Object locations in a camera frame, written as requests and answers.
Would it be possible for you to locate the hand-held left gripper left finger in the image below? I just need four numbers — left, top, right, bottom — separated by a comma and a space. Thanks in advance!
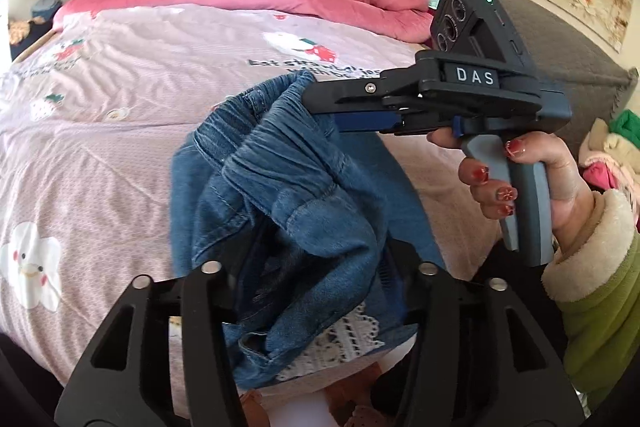
54, 261, 246, 427

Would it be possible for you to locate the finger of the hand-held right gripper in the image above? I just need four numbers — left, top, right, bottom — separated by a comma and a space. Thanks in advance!
301, 69, 401, 116
334, 114, 406, 136

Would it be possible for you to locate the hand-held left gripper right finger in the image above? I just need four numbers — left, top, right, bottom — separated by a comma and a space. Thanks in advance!
385, 239, 586, 427

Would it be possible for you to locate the blue denim pants lace trim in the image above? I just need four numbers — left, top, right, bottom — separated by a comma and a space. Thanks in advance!
170, 72, 449, 396

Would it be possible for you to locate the person's right forearm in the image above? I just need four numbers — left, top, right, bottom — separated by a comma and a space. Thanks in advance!
541, 189, 640, 414

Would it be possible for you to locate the person's right hand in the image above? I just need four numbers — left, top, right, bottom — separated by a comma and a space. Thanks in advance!
427, 129, 594, 259

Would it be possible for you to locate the grey padded headboard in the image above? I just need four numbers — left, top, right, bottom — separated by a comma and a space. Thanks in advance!
377, 0, 639, 154

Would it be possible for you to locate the brown perforated slipper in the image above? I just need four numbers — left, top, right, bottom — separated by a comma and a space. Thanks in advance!
325, 374, 384, 427

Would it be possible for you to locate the pile of colourful clothes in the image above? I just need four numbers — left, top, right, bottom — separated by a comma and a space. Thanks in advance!
579, 109, 640, 229

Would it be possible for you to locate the pink printed bedsheet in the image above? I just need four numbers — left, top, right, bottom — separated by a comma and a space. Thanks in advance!
0, 4, 501, 388

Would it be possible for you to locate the folded blue clothes stack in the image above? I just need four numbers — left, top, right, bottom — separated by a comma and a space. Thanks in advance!
31, 0, 64, 20

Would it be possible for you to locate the yellow floral cushion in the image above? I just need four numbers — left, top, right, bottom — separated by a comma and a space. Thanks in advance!
7, 19, 32, 46

